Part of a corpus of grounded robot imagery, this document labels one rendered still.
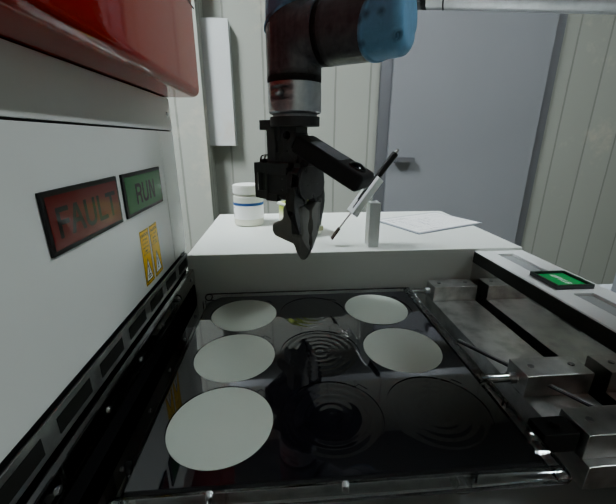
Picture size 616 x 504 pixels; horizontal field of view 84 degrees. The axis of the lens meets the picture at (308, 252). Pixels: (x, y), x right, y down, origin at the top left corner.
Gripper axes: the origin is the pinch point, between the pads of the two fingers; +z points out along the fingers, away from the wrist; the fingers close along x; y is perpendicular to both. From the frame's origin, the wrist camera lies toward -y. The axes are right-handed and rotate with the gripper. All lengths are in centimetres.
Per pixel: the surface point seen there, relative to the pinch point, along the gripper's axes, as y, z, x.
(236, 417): -6.5, 9.0, 24.8
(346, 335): -9.6, 9.1, 5.7
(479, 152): -4, -8, -217
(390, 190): 44, 16, -183
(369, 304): -9.0, 9.0, -4.6
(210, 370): 1.1, 9.0, 20.9
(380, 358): -15.5, 9.1, 8.4
